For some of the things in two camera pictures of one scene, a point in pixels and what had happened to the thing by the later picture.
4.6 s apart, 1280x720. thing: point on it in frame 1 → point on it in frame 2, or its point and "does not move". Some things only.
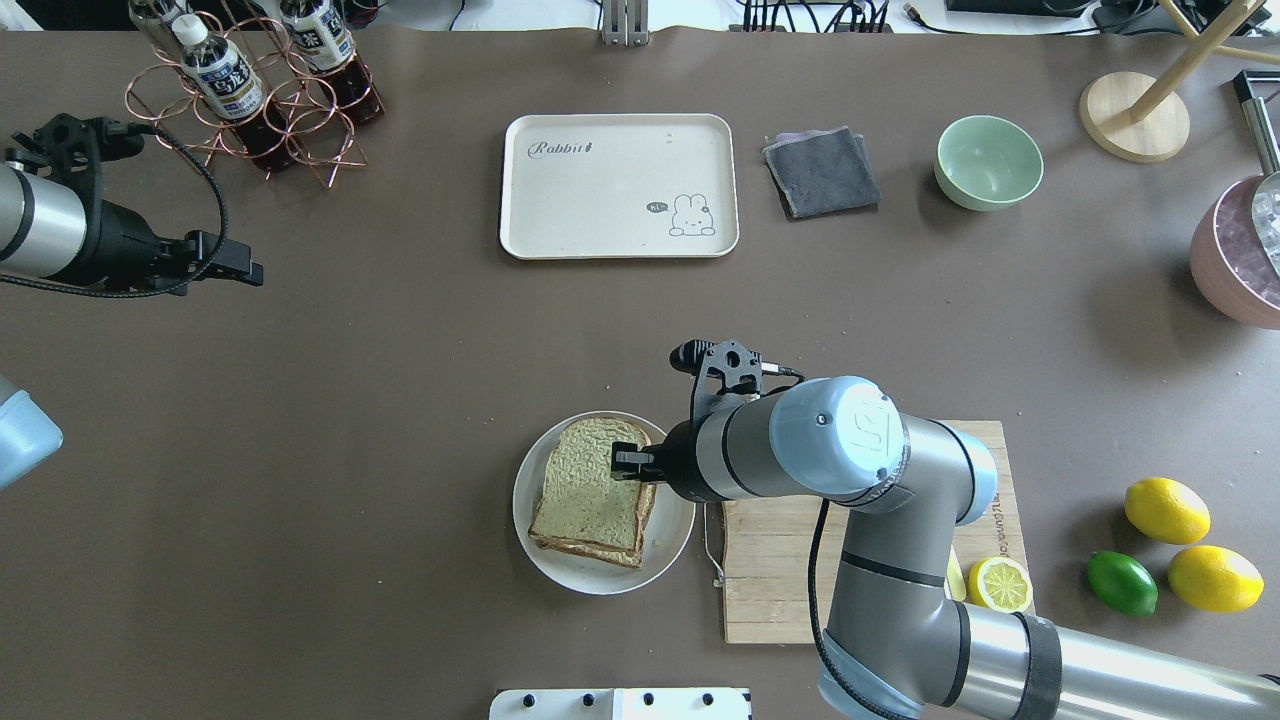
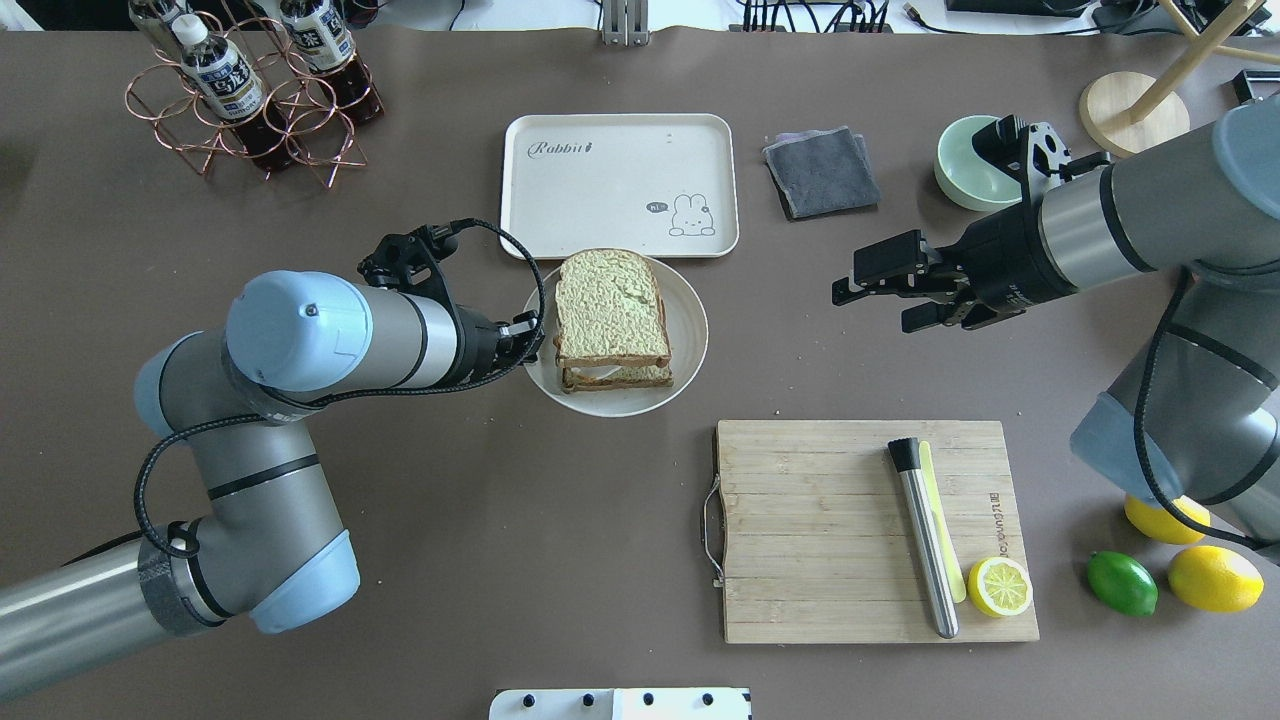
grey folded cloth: [822, 171] does not move
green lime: [1123, 583] does not move
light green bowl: [988, 164] does not move
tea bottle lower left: [321, 34] does not move
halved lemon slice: [1000, 584] does not move
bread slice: [581, 501] → [611, 328]
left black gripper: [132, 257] → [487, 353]
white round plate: [668, 530] → [625, 333]
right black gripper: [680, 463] → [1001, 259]
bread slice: [593, 551] → [616, 377]
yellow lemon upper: [1167, 510] does not move
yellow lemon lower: [1215, 578] does not move
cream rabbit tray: [619, 185] does not move
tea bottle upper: [223, 78] does not move
